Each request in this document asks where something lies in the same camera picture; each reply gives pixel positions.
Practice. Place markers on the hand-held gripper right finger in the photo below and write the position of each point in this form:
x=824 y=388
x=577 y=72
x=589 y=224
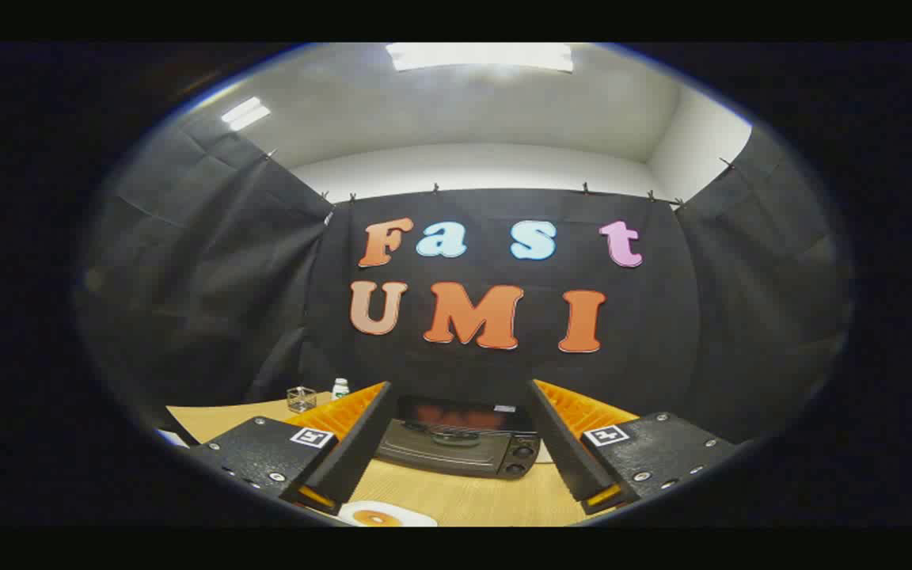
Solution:
x=563 y=443

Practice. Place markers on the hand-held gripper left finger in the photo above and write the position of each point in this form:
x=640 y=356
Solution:
x=357 y=451

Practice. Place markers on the glazed brown donut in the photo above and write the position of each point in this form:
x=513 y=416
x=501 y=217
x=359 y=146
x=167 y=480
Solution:
x=377 y=518

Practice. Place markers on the black toaster oven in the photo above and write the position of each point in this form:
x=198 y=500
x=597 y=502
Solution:
x=456 y=457

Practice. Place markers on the white bottle green label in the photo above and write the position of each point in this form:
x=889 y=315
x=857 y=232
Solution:
x=340 y=389

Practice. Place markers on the white plate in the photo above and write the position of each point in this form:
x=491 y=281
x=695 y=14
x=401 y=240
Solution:
x=420 y=518

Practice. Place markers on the white paper card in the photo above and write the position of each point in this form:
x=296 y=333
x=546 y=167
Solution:
x=172 y=438

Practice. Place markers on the small ceiling light panel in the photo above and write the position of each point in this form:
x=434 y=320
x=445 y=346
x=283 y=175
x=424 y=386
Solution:
x=245 y=114

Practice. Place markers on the large ceiling light panel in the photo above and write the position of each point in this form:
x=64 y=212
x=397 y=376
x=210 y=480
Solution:
x=480 y=57

